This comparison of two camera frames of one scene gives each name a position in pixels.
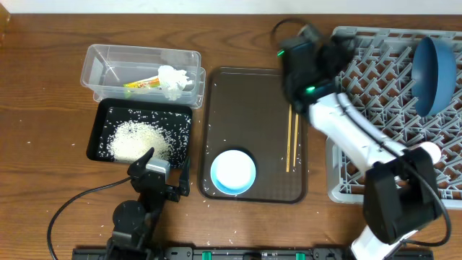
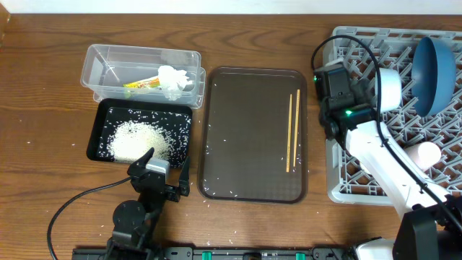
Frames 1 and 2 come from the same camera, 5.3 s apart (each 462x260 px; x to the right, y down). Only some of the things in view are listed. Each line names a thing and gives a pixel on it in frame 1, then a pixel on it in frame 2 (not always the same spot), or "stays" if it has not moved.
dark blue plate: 434,71 stays
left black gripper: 175,196 stays
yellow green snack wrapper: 146,83 stays
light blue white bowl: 232,172 -> 391,89
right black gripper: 341,59 -> 359,95
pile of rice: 131,139 stays
